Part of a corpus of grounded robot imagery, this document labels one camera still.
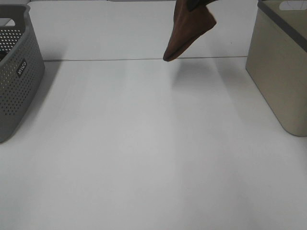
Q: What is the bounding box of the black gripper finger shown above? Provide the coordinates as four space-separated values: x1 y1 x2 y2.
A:
187 0 216 12

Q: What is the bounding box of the grey perforated plastic basket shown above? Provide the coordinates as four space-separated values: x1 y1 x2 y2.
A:
0 4 45 142

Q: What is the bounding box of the brown towel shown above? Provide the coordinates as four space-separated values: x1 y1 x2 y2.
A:
163 0 216 62

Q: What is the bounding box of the beige plastic basket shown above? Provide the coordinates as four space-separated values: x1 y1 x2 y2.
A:
246 0 307 137

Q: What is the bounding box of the black label on grey basket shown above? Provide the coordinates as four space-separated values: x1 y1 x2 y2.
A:
16 58 27 78

